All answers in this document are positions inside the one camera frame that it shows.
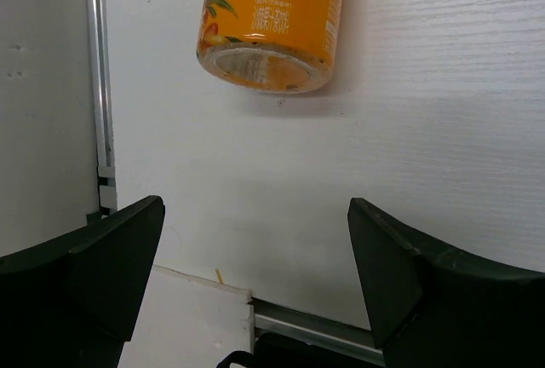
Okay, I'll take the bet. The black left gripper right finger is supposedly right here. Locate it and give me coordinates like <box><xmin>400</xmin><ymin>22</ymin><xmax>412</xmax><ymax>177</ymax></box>
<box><xmin>347</xmin><ymin>198</ymin><xmax>544</xmax><ymax>367</ymax></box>

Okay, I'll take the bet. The aluminium frame rail left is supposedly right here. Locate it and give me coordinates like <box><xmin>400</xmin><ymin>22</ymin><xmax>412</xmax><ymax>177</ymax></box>
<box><xmin>87</xmin><ymin>0</ymin><xmax>118</xmax><ymax>216</ymax></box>

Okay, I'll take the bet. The orange juice bottle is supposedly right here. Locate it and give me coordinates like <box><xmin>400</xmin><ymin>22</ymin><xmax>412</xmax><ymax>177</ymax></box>
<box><xmin>197</xmin><ymin>0</ymin><xmax>342</xmax><ymax>94</ymax></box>

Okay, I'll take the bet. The aluminium frame rail front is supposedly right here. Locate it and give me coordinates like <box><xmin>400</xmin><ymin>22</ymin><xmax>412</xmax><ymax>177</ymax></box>
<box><xmin>250</xmin><ymin>298</ymin><xmax>386</xmax><ymax>367</ymax></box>

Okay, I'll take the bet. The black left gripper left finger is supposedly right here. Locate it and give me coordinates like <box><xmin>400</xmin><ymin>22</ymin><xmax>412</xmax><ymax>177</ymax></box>
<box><xmin>1</xmin><ymin>196</ymin><xmax>165</xmax><ymax>367</ymax></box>

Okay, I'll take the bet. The aluminium frame rail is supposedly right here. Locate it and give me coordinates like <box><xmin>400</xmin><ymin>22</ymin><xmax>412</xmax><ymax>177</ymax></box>
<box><xmin>250</xmin><ymin>298</ymin><xmax>386</xmax><ymax>367</ymax></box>
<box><xmin>87</xmin><ymin>0</ymin><xmax>118</xmax><ymax>216</ymax></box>

